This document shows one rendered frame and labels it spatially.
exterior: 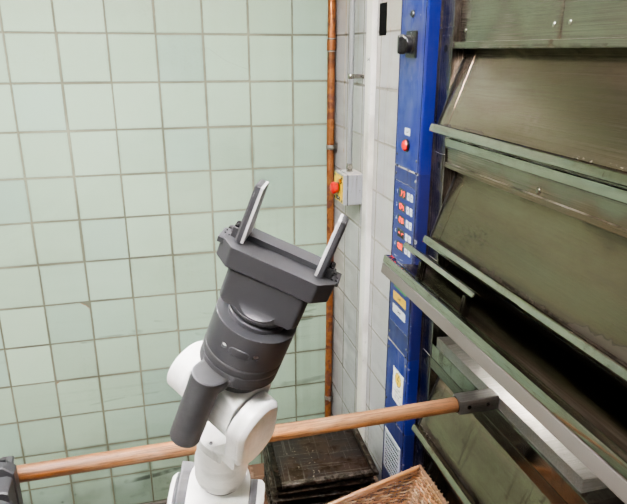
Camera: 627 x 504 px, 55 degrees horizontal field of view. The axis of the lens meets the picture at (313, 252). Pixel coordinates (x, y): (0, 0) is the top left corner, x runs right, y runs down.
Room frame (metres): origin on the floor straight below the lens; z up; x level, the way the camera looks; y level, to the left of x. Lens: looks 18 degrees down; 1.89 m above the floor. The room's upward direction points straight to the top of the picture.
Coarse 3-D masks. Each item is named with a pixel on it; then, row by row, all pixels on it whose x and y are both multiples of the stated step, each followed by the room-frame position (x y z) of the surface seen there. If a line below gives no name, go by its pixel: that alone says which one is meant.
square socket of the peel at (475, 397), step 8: (464, 392) 1.10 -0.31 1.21; (472, 392) 1.10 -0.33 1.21; (480, 392) 1.10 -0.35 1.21; (488, 392) 1.10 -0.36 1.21; (464, 400) 1.07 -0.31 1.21; (472, 400) 1.07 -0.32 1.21; (480, 400) 1.08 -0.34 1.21; (488, 400) 1.08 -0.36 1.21; (496, 400) 1.09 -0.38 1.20; (464, 408) 1.07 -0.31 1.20; (472, 408) 1.07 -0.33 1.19; (480, 408) 1.08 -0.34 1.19; (488, 408) 1.08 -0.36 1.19; (496, 408) 1.09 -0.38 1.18
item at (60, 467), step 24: (384, 408) 1.04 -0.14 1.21; (408, 408) 1.05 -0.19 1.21; (432, 408) 1.05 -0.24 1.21; (456, 408) 1.07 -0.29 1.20; (288, 432) 0.98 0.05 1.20; (312, 432) 0.99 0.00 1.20; (96, 456) 0.90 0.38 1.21; (120, 456) 0.90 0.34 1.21; (144, 456) 0.91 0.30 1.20; (168, 456) 0.92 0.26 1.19; (24, 480) 0.86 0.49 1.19
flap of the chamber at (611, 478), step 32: (448, 288) 1.22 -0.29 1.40; (480, 288) 1.25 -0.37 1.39; (480, 320) 1.05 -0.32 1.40; (512, 320) 1.07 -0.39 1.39; (480, 352) 0.90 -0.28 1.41; (512, 352) 0.91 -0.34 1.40; (544, 352) 0.93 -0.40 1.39; (576, 352) 0.95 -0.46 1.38; (512, 384) 0.81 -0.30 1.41; (576, 384) 0.82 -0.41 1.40; (608, 384) 0.84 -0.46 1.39; (544, 416) 0.73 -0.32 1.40; (608, 416) 0.73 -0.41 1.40; (576, 448) 0.66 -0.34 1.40; (608, 480) 0.60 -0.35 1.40
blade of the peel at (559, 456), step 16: (448, 336) 1.38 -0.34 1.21; (448, 352) 1.31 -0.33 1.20; (464, 352) 1.33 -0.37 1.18; (464, 368) 1.23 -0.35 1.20; (480, 368) 1.26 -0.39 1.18; (480, 384) 1.16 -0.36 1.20; (496, 384) 1.18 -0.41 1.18; (512, 400) 1.12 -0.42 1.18; (512, 416) 1.04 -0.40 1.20; (528, 416) 1.06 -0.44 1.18; (528, 432) 0.99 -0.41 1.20; (544, 432) 1.01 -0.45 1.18; (544, 448) 0.94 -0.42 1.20; (560, 448) 0.96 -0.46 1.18; (560, 464) 0.89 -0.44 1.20; (576, 464) 0.91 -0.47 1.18; (576, 480) 0.85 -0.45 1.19; (592, 480) 0.84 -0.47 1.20
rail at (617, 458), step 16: (384, 256) 1.34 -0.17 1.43; (400, 272) 1.25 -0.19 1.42; (416, 288) 1.16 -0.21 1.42; (432, 304) 1.09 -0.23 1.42; (448, 304) 1.06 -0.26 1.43; (448, 320) 1.02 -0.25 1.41; (464, 320) 0.98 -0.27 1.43; (480, 336) 0.92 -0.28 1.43; (496, 352) 0.87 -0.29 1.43; (512, 368) 0.82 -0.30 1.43; (528, 384) 0.78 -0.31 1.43; (544, 384) 0.77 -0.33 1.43; (544, 400) 0.74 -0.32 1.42; (560, 400) 0.72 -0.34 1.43; (560, 416) 0.70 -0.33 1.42; (576, 416) 0.68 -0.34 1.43; (576, 432) 0.67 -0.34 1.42; (592, 432) 0.65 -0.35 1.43; (592, 448) 0.64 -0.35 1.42; (608, 448) 0.62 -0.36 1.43; (624, 464) 0.59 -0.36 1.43
